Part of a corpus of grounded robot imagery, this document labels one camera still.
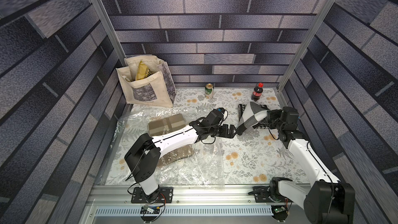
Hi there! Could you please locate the left circuit board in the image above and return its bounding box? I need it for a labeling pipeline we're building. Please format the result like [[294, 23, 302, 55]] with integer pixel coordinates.
[[140, 205, 161, 215]]

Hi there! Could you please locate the right circuit board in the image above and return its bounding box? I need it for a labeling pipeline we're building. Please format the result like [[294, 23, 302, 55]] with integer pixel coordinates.
[[271, 205, 288, 223]]

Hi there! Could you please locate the brown plaid scarf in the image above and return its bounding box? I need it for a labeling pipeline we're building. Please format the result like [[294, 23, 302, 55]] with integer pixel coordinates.
[[148, 114, 194, 168]]

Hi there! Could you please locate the green beverage can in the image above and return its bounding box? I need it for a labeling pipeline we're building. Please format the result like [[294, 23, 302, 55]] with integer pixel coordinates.
[[205, 84, 214, 99]]

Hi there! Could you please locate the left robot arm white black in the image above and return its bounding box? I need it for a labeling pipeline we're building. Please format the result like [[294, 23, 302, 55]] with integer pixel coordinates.
[[124, 108, 237, 197]]

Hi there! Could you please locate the cream canvas tote bag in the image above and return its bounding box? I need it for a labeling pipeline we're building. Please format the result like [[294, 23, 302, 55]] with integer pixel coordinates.
[[116, 55, 176, 108]]

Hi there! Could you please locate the grey white scarf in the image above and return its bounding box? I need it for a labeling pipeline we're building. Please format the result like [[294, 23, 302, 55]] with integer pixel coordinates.
[[236, 102, 267, 135]]

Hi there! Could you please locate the black white houndstooth scarf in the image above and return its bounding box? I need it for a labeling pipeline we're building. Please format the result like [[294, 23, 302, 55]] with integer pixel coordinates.
[[238, 104, 269, 129]]

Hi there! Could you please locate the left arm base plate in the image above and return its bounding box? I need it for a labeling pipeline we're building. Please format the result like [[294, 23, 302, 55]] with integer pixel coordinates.
[[131, 187, 174, 204]]

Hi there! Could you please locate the circuit board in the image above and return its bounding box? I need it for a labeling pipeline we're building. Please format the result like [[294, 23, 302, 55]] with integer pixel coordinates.
[[140, 205, 161, 215], [271, 205, 288, 223]]

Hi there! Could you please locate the aluminium front rail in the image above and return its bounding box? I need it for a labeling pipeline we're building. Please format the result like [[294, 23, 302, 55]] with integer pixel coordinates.
[[88, 184, 341, 206]]

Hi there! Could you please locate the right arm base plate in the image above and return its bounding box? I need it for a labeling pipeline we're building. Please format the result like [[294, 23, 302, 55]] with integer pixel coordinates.
[[248, 186, 292, 203]]

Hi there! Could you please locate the clear plastic vacuum bag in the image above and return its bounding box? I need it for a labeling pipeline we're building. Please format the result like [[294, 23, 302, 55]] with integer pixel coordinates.
[[95, 104, 226, 190]]

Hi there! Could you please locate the yellow snack packet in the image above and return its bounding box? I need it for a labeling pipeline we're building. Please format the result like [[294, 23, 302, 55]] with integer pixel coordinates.
[[135, 61, 154, 80]]

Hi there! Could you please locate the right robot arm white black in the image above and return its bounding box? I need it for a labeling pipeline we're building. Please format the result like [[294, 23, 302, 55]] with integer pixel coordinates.
[[267, 106, 355, 224]]

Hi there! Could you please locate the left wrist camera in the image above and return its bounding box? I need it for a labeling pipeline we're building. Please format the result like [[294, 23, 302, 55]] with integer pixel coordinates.
[[217, 107, 226, 114]]

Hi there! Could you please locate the cola bottle red cap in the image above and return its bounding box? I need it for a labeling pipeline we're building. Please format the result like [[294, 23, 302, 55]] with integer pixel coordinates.
[[251, 83, 263, 102]]

